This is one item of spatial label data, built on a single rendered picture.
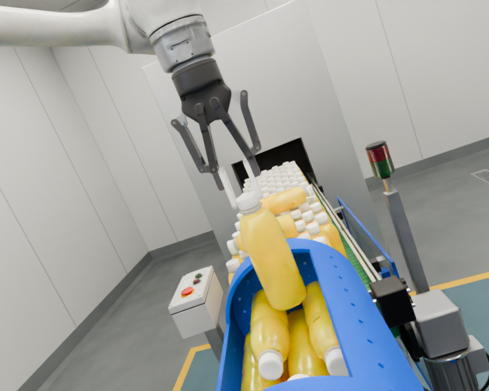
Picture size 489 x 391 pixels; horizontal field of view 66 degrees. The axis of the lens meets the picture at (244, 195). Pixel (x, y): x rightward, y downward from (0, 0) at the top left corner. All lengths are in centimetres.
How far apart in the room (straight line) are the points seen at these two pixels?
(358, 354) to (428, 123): 470
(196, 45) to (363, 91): 436
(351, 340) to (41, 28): 64
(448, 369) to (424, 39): 425
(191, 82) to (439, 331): 86
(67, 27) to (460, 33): 473
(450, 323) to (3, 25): 111
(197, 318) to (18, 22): 76
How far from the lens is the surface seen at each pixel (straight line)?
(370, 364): 46
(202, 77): 58
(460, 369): 121
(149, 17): 61
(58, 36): 74
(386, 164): 120
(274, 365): 64
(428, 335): 111
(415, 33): 503
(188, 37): 59
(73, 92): 573
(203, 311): 104
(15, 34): 71
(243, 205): 62
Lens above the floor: 150
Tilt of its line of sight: 12 degrees down
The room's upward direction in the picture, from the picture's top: 22 degrees counter-clockwise
